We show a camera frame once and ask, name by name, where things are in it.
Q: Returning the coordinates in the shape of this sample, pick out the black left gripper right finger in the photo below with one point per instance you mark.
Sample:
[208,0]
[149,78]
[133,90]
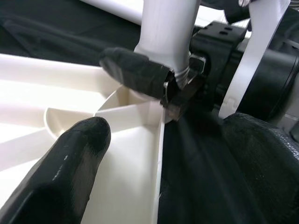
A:
[268,175]

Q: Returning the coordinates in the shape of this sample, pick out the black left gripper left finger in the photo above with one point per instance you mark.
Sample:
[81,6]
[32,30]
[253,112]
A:
[53,177]

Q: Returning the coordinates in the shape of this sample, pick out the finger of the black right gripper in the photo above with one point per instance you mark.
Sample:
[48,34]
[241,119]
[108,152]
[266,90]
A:
[184,98]
[135,70]

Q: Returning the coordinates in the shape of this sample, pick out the white plastic table top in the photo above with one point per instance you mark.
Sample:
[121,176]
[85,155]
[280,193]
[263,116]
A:
[128,175]

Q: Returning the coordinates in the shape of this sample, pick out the black cloth table cover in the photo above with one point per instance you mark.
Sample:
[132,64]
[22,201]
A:
[46,35]

